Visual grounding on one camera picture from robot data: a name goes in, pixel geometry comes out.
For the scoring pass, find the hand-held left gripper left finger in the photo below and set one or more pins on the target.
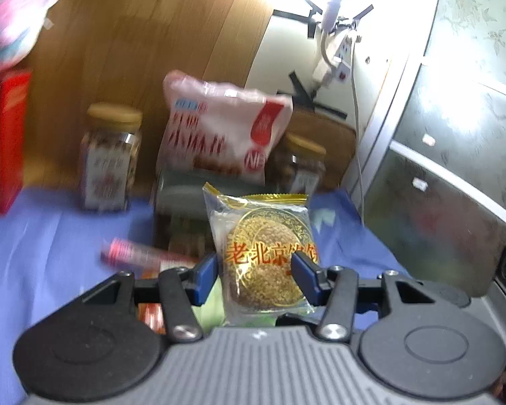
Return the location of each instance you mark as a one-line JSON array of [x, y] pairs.
[[205, 278]]

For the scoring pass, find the pecan jar with yellow lid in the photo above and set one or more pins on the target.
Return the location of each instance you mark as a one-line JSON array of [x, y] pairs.
[[301, 168]]

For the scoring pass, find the frosted glass sliding door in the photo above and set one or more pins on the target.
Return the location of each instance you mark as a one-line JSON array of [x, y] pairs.
[[455, 114]]

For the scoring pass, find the orange snack packet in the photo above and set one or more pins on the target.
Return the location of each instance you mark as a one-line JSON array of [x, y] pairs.
[[152, 317]]

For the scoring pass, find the pink snack bag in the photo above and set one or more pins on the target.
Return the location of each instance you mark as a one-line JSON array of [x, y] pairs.
[[219, 126]]

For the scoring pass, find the green snack packet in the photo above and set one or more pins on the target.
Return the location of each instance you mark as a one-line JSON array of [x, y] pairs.
[[211, 313]]

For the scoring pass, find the wooden board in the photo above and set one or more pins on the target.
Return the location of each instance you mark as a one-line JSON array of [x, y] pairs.
[[130, 50]]

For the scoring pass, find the clear gold-printed mooncake packet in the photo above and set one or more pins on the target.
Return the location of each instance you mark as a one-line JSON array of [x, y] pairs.
[[261, 232]]

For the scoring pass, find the cashew jar with yellow lid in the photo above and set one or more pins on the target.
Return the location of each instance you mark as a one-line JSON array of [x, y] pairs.
[[109, 164]]

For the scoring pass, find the black tape strip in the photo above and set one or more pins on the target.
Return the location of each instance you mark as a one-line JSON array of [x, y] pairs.
[[316, 101], [293, 16]]

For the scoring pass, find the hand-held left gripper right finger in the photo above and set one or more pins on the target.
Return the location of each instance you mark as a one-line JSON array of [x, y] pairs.
[[304, 278]]

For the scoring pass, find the dark printed cardboard box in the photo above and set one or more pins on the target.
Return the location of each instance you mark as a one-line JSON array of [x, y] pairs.
[[181, 202]]

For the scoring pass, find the red snack stick packet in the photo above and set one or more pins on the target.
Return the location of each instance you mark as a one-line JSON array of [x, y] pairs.
[[130, 254]]

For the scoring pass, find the pink and white plush toy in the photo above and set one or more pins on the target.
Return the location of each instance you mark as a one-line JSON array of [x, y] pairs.
[[12, 25]]

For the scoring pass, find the red gift box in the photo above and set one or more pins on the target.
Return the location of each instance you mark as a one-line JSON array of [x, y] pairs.
[[4, 143]]

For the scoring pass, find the blue printed cloth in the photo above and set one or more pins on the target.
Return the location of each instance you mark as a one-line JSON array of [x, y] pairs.
[[46, 261]]

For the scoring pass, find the white power strip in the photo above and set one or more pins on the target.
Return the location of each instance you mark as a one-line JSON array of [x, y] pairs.
[[335, 57]]

